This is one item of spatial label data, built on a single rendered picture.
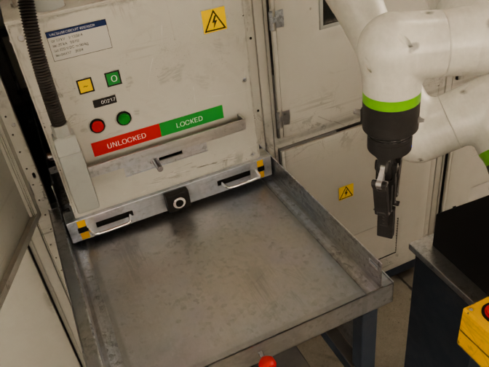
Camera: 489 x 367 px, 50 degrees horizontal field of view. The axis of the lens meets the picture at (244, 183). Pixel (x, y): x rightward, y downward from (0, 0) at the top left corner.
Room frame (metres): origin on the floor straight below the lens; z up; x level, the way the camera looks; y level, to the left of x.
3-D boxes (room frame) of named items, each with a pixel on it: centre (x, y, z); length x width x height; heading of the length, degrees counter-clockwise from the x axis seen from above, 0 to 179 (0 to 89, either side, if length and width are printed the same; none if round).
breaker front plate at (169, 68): (1.10, 0.18, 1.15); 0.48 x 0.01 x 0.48; 110
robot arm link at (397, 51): (0.77, -0.26, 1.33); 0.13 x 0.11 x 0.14; 85
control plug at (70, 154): (0.97, 0.35, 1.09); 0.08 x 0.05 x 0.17; 20
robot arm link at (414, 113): (0.77, -0.25, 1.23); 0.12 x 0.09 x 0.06; 58
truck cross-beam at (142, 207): (1.12, 0.18, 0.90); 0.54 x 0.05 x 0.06; 110
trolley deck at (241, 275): (0.97, 0.13, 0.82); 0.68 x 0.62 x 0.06; 20
